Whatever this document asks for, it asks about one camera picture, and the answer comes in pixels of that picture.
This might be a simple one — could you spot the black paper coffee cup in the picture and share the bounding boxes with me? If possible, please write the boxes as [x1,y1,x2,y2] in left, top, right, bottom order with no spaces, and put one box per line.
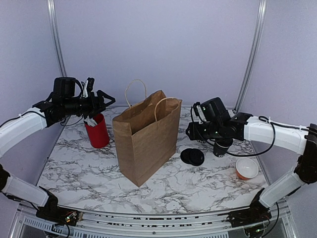
[213,138,233,157]

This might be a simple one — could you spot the white wrapped straw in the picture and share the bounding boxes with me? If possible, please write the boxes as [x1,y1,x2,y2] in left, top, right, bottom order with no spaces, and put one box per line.
[84,118,97,127]

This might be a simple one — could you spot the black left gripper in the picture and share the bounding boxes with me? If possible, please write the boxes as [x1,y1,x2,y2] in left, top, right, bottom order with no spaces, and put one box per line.
[62,89,115,119]

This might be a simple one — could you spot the right aluminium post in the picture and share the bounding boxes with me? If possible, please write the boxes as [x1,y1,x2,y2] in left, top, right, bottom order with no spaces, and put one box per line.
[234,0,267,112]

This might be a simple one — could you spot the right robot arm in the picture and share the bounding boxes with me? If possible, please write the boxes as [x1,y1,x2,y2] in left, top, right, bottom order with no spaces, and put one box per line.
[186,97,317,227]

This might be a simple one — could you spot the orange white bowl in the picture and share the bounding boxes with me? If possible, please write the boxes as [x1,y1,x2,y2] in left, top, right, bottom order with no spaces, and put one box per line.
[236,158,259,180]

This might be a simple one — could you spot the aluminium post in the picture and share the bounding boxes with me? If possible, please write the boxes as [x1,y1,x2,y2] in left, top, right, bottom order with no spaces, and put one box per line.
[47,0,67,77]
[234,0,267,112]

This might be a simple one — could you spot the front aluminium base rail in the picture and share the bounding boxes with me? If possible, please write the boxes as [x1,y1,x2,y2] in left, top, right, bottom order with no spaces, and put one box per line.
[9,201,299,238]

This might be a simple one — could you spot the left aluminium post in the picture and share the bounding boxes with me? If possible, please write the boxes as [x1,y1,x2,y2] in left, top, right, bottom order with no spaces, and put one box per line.
[47,0,67,77]

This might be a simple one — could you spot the red cylindrical holder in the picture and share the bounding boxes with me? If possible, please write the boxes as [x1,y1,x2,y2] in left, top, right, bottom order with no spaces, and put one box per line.
[84,114,109,148]

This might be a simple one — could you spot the brown paper bag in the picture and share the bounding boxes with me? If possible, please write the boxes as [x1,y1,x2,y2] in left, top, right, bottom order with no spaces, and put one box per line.
[112,90,182,187]

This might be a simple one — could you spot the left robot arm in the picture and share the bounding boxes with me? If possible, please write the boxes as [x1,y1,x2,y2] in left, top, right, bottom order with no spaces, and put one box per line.
[0,77,116,226]

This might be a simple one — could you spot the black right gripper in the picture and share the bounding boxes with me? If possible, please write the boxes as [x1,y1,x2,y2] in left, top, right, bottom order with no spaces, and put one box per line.
[186,121,223,140]

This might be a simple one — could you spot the stack of black lids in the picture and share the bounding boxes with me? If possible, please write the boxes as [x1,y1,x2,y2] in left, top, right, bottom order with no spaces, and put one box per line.
[180,148,205,166]

